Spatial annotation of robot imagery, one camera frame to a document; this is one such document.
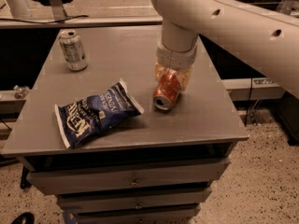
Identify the grey drawer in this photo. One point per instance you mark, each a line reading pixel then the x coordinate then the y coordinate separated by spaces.
pixel 128 177
pixel 138 216
pixel 133 201

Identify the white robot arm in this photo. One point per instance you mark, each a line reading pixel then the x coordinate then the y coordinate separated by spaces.
pixel 265 40

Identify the grey drawer cabinet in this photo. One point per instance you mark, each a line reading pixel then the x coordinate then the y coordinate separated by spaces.
pixel 202 125

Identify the blue chip bag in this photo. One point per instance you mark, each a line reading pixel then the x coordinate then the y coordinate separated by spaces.
pixel 95 114

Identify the silver soda can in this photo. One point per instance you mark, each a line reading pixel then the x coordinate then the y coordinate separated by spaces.
pixel 73 50

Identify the top grey drawer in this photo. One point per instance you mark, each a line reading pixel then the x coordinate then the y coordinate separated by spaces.
pixel 128 177

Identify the metal window rail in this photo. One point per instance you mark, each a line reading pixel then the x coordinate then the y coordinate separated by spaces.
pixel 80 21

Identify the middle grey drawer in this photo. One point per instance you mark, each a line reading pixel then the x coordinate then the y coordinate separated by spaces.
pixel 133 201

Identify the small crumpled foil object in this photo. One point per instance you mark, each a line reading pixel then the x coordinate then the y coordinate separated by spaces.
pixel 21 92

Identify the red coke can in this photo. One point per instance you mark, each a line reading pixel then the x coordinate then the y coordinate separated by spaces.
pixel 166 94

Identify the bottom grey drawer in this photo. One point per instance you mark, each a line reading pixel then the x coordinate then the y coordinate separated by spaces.
pixel 138 216

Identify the black shoe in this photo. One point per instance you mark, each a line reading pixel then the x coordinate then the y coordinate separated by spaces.
pixel 24 218

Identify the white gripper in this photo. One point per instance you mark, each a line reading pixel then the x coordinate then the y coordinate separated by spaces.
pixel 175 57

